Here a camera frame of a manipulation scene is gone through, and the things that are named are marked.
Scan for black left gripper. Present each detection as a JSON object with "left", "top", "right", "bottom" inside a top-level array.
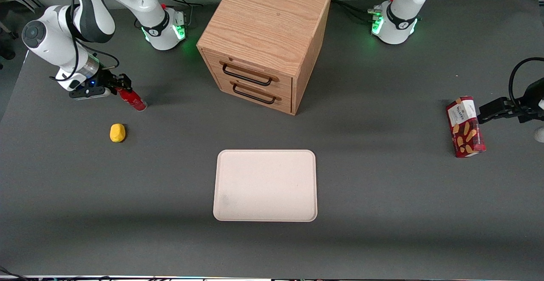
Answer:
[{"left": 478, "top": 78, "right": 544, "bottom": 124}]

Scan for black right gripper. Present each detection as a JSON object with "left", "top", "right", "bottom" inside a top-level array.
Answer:
[{"left": 91, "top": 69, "right": 132, "bottom": 95}]

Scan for red coke bottle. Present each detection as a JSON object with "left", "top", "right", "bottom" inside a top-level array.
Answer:
[{"left": 116, "top": 86, "right": 148, "bottom": 112}]

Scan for white rectangular tray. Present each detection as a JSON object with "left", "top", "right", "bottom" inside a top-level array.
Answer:
[{"left": 212, "top": 149, "right": 318, "bottom": 222}]

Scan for red shortbread cookie box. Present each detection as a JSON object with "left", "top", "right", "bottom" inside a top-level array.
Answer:
[{"left": 445, "top": 96, "right": 487, "bottom": 159}]

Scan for yellow lemon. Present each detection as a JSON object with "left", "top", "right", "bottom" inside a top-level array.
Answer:
[{"left": 109, "top": 123, "right": 127, "bottom": 143}]

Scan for wooden drawer cabinet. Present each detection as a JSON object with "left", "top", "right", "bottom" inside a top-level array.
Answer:
[{"left": 196, "top": 0, "right": 332, "bottom": 116}]

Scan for wooden upper drawer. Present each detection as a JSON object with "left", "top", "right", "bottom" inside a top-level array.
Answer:
[{"left": 202, "top": 50, "right": 294, "bottom": 99}]

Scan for wooden drawer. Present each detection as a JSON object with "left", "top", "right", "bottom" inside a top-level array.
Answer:
[
  {"left": 214, "top": 75, "right": 294, "bottom": 115},
  {"left": 202, "top": 50, "right": 294, "bottom": 99}
]

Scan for wooden lower drawer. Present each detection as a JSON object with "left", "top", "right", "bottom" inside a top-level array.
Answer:
[{"left": 214, "top": 75, "right": 294, "bottom": 115}]

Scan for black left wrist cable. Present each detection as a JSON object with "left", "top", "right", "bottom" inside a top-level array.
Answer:
[{"left": 509, "top": 57, "right": 544, "bottom": 105}]

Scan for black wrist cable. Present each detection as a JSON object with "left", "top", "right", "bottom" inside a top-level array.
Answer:
[
  {"left": 509, "top": 57, "right": 544, "bottom": 105},
  {"left": 49, "top": 0, "right": 120, "bottom": 82}
]

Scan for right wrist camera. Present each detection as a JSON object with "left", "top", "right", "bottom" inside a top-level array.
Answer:
[{"left": 69, "top": 86, "right": 112, "bottom": 100}]

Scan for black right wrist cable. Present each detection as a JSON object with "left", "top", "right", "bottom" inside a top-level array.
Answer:
[{"left": 49, "top": 0, "right": 120, "bottom": 82}]

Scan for black right arm base cables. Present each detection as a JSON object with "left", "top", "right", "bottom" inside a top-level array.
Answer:
[{"left": 158, "top": 0, "right": 204, "bottom": 28}]

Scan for black arm base cables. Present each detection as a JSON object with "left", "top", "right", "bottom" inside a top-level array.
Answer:
[
  {"left": 158, "top": 0, "right": 204, "bottom": 28},
  {"left": 331, "top": 0, "right": 398, "bottom": 22}
]

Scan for black upper drawer handle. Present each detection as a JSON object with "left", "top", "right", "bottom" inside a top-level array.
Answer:
[{"left": 220, "top": 61, "right": 280, "bottom": 87}]

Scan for black drawer handle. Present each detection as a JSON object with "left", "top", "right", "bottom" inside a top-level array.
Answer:
[
  {"left": 220, "top": 61, "right": 280, "bottom": 87},
  {"left": 230, "top": 81, "right": 282, "bottom": 105}
]

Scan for black lower drawer handle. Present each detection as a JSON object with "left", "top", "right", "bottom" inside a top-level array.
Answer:
[{"left": 230, "top": 81, "right": 282, "bottom": 105}]

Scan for black left arm base cables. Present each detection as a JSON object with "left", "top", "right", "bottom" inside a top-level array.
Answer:
[{"left": 331, "top": 0, "right": 398, "bottom": 22}]

